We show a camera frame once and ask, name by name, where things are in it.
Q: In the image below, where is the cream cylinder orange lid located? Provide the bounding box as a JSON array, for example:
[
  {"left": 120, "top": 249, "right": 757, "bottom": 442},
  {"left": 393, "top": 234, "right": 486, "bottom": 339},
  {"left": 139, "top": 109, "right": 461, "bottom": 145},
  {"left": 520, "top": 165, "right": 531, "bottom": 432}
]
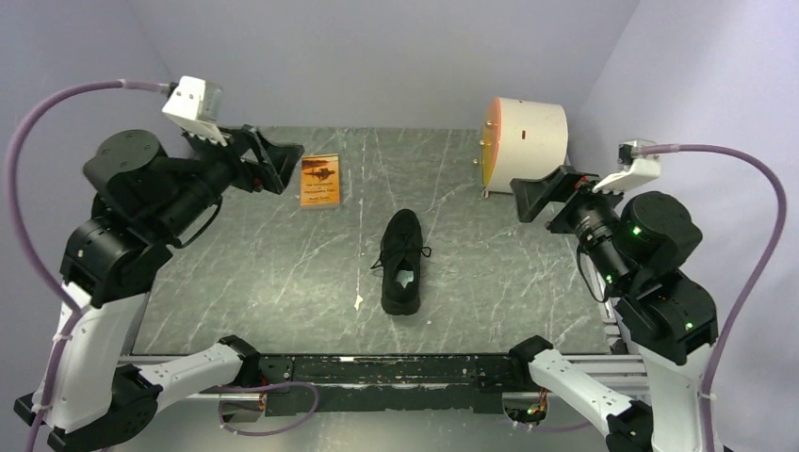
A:
[{"left": 479, "top": 97, "right": 568, "bottom": 197}]

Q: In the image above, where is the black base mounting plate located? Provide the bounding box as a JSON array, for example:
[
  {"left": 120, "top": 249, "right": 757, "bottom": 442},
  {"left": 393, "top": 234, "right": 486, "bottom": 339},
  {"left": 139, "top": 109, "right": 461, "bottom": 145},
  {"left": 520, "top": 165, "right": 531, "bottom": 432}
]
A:
[{"left": 260, "top": 353, "right": 540, "bottom": 415}]

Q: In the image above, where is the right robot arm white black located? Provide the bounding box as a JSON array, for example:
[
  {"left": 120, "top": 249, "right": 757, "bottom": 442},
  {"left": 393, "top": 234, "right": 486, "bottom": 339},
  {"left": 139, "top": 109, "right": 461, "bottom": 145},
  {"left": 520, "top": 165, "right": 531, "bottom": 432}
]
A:
[{"left": 508, "top": 165, "right": 720, "bottom": 451}]

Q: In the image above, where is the black sneaker shoe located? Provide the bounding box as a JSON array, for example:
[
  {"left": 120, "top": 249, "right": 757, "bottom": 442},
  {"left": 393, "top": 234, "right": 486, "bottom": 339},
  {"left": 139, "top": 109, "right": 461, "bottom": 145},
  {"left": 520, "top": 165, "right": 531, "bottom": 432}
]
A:
[{"left": 381, "top": 209, "right": 424, "bottom": 315}]

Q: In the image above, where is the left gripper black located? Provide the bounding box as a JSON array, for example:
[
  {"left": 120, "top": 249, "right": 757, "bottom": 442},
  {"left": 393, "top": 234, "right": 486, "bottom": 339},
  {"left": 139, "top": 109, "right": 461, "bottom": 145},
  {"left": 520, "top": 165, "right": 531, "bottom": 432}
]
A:
[{"left": 158, "top": 114, "right": 306, "bottom": 237}]

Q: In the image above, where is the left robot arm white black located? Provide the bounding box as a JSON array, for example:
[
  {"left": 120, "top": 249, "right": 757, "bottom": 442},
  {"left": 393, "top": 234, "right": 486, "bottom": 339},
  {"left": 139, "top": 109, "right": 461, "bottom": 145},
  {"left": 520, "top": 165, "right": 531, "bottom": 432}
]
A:
[{"left": 14, "top": 125, "right": 304, "bottom": 451}]

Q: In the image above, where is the orange book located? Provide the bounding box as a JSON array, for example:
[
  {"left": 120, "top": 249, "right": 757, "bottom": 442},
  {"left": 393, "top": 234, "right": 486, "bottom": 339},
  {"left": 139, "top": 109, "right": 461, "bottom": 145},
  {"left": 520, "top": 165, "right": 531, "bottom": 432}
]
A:
[{"left": 300, "top": 153, "right": 341, "bottom": 209}]

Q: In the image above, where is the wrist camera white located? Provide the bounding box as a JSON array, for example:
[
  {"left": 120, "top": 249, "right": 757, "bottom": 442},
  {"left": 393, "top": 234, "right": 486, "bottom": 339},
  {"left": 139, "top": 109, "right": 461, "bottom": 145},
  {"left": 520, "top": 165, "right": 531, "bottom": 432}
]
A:
[
  {"left": 162, "top": 75, "right": 227, "bottom": 146},
  {"left": 592, "top": 139, "right": 661, "bottom": 195}
]

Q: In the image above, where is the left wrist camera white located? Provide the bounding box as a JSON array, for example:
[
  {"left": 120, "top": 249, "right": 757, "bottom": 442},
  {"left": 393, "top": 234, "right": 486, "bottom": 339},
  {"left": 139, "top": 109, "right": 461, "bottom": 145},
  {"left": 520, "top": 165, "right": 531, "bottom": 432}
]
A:
[{"left": 162, "top": 75, "right": 227, "bottom": 146}]

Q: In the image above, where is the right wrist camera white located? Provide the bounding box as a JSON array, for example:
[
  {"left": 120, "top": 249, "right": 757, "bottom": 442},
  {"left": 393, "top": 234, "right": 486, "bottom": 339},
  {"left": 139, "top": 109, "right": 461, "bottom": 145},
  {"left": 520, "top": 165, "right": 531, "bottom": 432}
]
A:
[{"left": 592, "top": 139, "right": 661, "bottom": 195}]

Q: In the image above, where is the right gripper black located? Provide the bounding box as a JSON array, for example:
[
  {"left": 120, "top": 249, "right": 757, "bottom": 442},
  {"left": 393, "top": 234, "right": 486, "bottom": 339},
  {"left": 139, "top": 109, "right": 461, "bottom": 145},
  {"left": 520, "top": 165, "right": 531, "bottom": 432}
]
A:
[{"left": 509, "top": 161, "right": 635, "bottom": 288}]

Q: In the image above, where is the aluminium frame rail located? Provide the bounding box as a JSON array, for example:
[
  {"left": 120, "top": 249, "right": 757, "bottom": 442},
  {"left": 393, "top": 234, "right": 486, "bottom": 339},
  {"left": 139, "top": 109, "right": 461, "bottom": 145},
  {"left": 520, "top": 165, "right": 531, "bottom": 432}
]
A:
[{"left": 118, "top": 312, "right": 672, "bottom": 452}]

